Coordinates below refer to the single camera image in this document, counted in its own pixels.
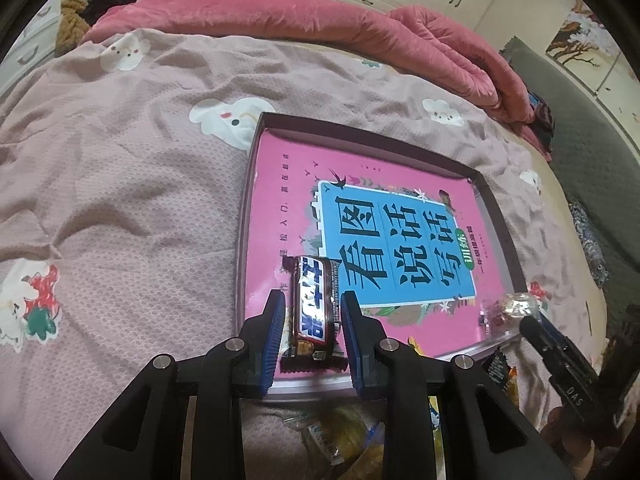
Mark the patterned dark cloth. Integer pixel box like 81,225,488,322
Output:
570,200,611,288

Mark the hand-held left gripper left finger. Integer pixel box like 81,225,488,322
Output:
52,289,288,480

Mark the brown chocolate bar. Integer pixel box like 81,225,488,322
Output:
279,255,348,373

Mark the brown plush blanket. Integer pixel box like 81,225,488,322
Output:
55,0,93,53

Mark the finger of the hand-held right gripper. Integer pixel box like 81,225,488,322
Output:
540,312,576,353
518,316,571,376

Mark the dark striped clothing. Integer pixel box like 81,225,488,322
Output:
525,87,557,163

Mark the clear-wrapped snack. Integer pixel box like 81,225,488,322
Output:
480,294,543,346

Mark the printed pink bedsheet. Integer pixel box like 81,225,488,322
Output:
0,27,608,480

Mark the black snack packet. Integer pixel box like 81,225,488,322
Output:
482,347,523,408

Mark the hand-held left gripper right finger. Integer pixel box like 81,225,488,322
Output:
340,291,573,480

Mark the tree wall painting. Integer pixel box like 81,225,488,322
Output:
545,0,633,96

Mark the person's right hand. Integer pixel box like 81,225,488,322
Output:
542,405,601,467

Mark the yellow snack packet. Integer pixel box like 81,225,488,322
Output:
282,402,396,480

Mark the white drawer cabinet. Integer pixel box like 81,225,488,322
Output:
0,0,63,96

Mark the pink quilt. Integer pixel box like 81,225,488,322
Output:
82,0,551,161

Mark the grey padded headboard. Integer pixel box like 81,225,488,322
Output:
500,37,640,361

